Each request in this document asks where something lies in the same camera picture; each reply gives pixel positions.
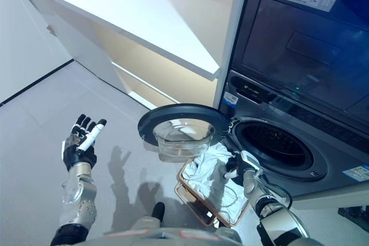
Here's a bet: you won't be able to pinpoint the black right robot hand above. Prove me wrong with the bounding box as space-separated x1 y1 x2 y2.
223 150 261 184

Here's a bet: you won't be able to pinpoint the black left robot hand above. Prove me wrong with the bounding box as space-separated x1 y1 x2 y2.
62 113 108 172

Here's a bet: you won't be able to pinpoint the white crumpled clothes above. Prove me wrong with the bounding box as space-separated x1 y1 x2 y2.
184 142 249 224

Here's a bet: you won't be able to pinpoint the round washing machine door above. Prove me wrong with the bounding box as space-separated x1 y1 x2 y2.
137 103 231 163

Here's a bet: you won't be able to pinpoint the blue barcode sticker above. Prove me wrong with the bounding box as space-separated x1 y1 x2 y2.
223 92 239 105

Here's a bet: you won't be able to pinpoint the black left robot foot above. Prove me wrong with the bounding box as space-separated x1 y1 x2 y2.
152 202 165 221

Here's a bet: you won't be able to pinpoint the silver robot torso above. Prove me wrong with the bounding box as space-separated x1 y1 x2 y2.
103 217 246 246

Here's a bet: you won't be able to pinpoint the energy label sticker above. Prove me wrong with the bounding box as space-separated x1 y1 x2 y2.
342 164 369 184

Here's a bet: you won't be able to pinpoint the white cabinet side panel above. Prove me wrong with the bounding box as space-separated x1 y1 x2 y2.
214 0 256 112

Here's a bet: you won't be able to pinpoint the dark grey stacked dryer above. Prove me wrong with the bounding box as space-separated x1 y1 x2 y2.
230 0 369 113

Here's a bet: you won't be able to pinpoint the white counter cabinet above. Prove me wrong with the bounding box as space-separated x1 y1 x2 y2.
8 0 234 111

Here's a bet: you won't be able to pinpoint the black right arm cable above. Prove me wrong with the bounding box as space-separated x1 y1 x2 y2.
258 171 292 209

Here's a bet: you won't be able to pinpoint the copper wire laundry basket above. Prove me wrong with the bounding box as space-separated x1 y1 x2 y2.
174 158 250 228

